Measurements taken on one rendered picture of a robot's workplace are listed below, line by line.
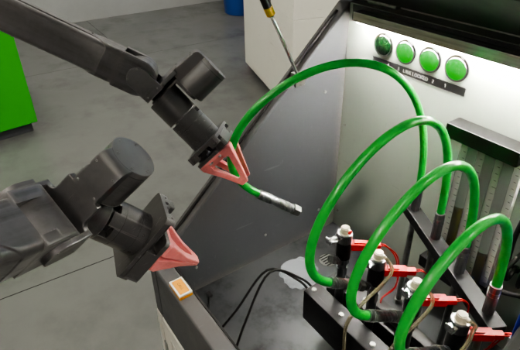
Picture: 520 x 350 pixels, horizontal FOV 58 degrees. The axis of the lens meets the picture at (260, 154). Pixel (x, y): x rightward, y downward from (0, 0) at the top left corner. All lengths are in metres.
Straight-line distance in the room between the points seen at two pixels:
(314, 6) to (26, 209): 3.17
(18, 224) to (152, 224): 0.18
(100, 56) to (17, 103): 3.20
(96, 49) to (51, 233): 0.36
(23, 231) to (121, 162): 0.12
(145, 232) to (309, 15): 3.06
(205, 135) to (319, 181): 0.54
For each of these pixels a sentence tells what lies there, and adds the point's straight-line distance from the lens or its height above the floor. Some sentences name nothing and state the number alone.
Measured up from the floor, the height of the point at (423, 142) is 1.26.
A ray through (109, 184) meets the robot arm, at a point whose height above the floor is 1.42.
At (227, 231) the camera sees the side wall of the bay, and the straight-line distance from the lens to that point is 1.15.
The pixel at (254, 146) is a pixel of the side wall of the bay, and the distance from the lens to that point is 1.07.
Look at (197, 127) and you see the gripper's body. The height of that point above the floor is 1.34.
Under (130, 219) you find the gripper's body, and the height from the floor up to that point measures 1.34.
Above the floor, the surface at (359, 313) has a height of 1.17.
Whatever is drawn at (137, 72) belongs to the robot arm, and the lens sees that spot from 0.77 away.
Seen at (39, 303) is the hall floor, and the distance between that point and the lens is 2.52.
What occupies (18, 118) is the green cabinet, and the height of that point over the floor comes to 0.15.
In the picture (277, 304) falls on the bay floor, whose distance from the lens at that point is 1.16.
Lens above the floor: 1.70
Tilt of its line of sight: 31 degrees down
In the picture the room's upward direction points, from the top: 1 degrees counter-clockwise
